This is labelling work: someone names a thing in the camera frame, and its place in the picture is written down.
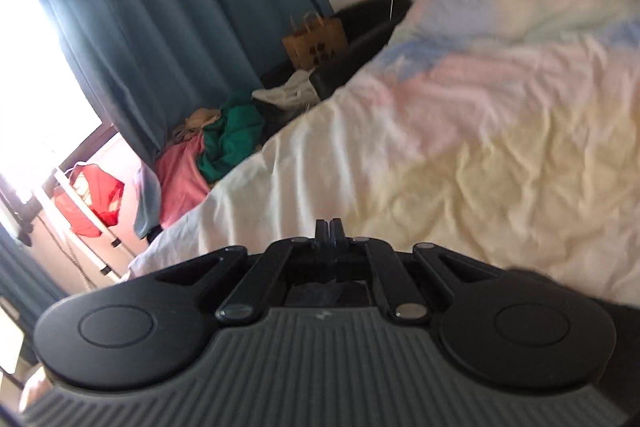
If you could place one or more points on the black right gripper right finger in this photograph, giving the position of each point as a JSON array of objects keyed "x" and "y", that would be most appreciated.
[{"x": 374, "y": 261}]

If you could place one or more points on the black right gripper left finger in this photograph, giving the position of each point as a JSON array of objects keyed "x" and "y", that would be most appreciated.
[{"x": 284, "y": 264}]

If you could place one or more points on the black garment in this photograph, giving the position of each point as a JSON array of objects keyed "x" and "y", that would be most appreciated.
[{"x": 620, "y": 381}]

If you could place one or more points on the pink cloth pile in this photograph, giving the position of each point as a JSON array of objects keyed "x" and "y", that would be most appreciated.
[{"x": 182, "y": 187}]

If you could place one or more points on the light blue cloth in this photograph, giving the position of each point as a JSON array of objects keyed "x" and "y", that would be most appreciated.
[{"x": 149, "y": 199}]

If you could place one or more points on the green garment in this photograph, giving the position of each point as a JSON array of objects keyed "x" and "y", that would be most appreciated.
[{"x": 229, "y": 140}]

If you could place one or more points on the red garment on hanger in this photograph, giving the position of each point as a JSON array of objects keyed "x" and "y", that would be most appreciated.
[{"x": 100, "y": 192}]

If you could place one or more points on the beige crumpled cloth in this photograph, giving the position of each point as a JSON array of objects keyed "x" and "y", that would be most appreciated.
[{"x": 193, "y": 125}]

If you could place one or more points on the pastel bed duvet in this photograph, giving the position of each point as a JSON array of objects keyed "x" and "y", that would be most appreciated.
[{"x": 505, "y": 130}]

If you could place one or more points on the white cloth on chair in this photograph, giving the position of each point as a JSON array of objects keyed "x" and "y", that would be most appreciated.
[{"x": 297, "y": 92}]

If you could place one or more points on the teal left curtain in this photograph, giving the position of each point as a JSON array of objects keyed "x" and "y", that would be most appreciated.
[{"x": 27, "y": 288}]

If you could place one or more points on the white garment steamer stand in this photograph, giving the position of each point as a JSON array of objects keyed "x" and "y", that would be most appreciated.
[{"x": 66, "y": 225}]

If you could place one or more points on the brown paper bag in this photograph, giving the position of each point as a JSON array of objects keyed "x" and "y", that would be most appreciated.
[{"x": 319, "y": 39}]

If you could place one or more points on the black armchair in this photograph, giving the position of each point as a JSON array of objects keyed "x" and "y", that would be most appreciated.
[{"x": 368, "y": 25}]

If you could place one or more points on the window with black frame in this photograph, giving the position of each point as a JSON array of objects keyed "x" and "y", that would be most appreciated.
[{"x": 47, "y": 122}]

